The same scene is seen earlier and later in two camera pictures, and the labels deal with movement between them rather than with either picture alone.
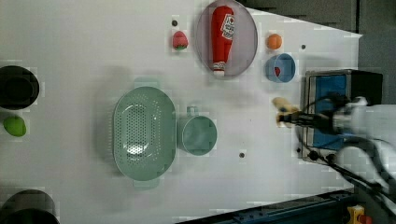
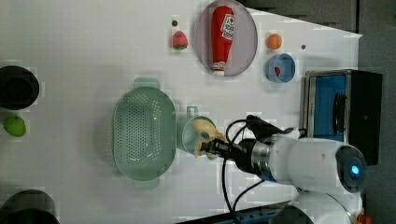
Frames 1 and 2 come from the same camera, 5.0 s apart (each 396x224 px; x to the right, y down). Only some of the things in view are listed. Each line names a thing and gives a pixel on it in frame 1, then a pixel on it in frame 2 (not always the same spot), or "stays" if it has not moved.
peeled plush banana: x=284 y=107 -> x=208 y=133
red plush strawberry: x=179 y=40 stays
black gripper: x=320 y=121 -> x=239 y=152
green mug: x=199 y=133 stays
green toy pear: x=15 y=126 stays
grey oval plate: x=244 y=45 stays
